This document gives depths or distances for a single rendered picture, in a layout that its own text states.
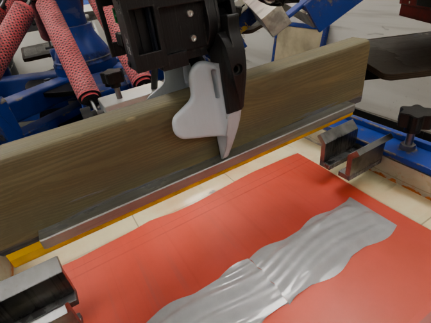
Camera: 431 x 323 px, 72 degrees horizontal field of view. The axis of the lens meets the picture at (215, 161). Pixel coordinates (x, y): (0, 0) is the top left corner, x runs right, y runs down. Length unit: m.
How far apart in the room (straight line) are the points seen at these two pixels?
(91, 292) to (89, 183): 0.18
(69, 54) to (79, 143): 0.54
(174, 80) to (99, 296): 0.26
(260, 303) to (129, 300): 0.14
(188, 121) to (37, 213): 0.13
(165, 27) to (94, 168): 0.12
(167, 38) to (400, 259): 0.33
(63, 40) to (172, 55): 0.60
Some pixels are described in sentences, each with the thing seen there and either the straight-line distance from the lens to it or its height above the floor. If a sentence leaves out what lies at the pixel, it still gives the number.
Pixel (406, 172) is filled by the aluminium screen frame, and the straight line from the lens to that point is 0.50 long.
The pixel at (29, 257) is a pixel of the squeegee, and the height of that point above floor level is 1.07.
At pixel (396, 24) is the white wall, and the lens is 2.52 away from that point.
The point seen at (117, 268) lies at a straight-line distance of 0.41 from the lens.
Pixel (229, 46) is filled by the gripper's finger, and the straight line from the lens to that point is 0.22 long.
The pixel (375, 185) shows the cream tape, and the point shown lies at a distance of 0.50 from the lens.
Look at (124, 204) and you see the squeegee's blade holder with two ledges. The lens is 0.26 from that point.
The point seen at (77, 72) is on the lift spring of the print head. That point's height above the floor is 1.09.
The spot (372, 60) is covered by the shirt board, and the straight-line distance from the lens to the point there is 1.09.
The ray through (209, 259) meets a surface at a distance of 0.38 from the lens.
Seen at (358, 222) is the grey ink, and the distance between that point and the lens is 0.43.
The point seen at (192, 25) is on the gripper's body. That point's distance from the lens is 0.23.
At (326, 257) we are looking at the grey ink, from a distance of 0.38.
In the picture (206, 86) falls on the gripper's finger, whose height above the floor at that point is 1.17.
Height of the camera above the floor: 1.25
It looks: 33 degrees down
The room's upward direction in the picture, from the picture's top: 8 degrees counter-clockwise
